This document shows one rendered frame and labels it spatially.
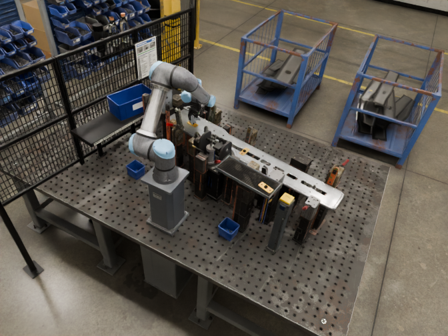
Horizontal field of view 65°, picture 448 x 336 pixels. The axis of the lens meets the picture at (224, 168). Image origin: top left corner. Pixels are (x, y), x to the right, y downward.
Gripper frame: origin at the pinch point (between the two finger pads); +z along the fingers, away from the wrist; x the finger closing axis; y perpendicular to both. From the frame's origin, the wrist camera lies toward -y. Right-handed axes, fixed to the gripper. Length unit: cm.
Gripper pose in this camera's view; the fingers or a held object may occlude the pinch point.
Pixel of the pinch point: (193, 122)
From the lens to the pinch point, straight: 264.7
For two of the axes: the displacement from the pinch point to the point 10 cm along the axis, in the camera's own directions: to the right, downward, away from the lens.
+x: 6.0, -5.1, 6.2
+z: -0.8, 7.3, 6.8
